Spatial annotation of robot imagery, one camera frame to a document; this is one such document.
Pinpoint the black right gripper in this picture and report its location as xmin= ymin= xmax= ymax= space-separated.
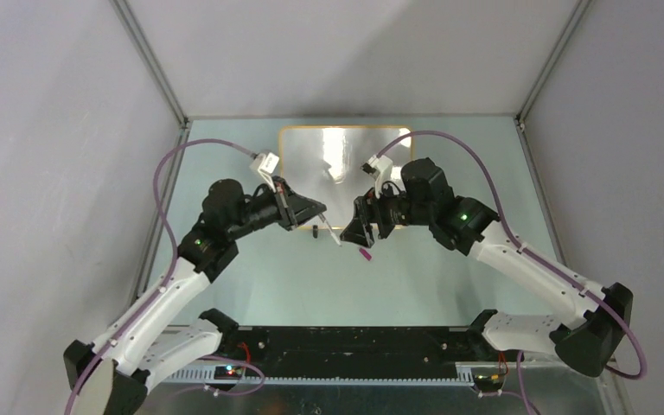
xmin=341 ymin=176 xmax=434 ymax=248

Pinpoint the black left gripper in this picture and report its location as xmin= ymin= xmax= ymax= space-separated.
xmin=227 ymin=176 xmax=326 ymax=241

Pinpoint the magenta marker cap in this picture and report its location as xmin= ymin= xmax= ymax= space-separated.
xmin=359 ymin=247 xmax=372 ymax=261

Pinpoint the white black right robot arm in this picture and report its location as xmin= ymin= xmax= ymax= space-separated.
xmin=340 ymin=156 xmax=633 ymax=378

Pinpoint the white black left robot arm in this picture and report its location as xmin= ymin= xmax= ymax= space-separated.
xmin=63 ymin=176 xmax=327 ymax=414

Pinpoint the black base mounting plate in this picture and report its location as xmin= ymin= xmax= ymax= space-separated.
xmin=216 ymin=326 xmax=517 ymax=377

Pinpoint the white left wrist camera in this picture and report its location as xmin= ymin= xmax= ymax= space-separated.
xmin=249 ymin=151 xmax=280 ymax=188

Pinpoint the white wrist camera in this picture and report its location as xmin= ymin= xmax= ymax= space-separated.
xmin=249 ymin=151 xmax=280 ymax=188
xmin=361 ymin=156 xmax=393 ymax=198

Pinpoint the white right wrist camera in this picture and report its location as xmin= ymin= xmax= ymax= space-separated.
xmin=361 ymin=156 xmax=393 ymax=198

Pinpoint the grey slotted cable duct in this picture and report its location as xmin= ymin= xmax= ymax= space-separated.
xmin=163 ymin=365 xmax=475 ymax=386

